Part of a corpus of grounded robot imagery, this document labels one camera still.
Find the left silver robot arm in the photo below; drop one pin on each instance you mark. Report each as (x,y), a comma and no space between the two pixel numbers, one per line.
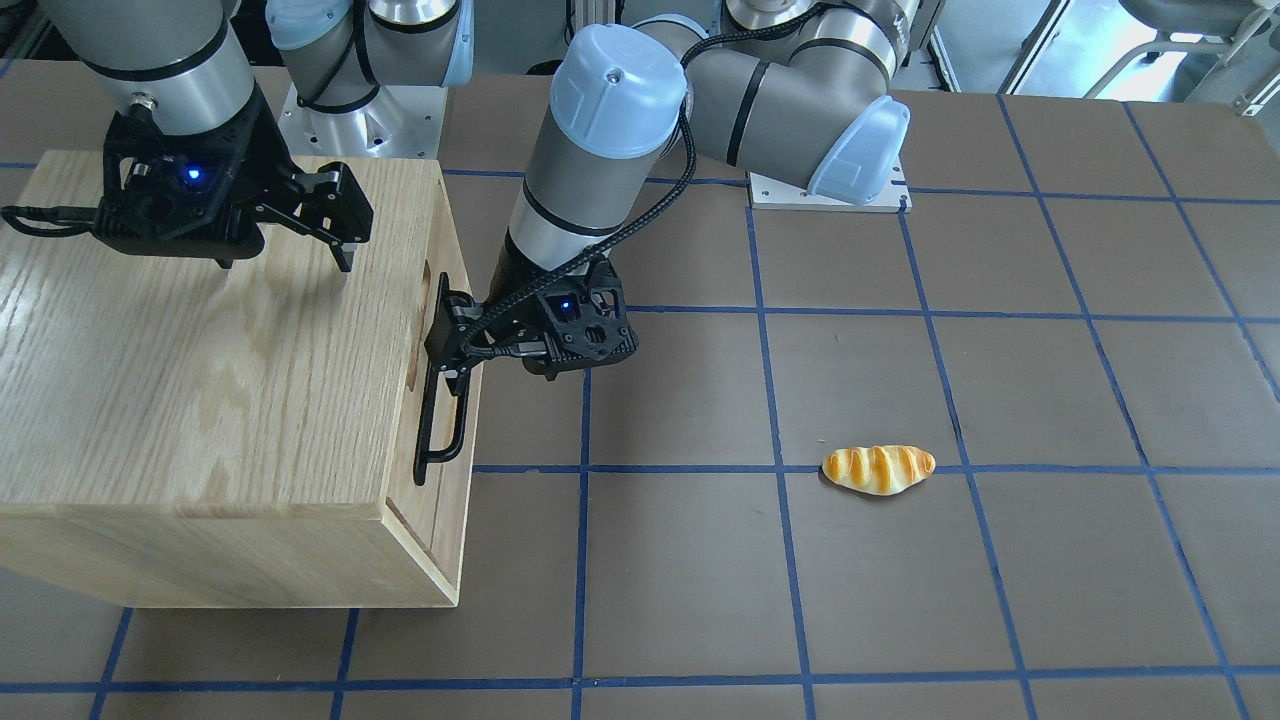
(797,91)

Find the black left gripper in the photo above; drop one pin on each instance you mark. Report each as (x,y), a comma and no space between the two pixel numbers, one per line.
(509,287)

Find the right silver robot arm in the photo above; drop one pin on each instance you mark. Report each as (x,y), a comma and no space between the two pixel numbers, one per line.
(180,60)

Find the light wooden drawer cabinet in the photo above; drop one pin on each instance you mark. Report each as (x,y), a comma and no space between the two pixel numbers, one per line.
(179,436)

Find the wooden drawer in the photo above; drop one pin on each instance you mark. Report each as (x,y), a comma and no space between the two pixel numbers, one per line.
(429,485)

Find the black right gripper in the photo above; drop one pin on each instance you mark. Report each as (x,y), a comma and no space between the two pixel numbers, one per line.
(262,160)

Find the toy bread roll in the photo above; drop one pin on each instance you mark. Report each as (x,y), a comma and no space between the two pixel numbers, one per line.
(881,471)

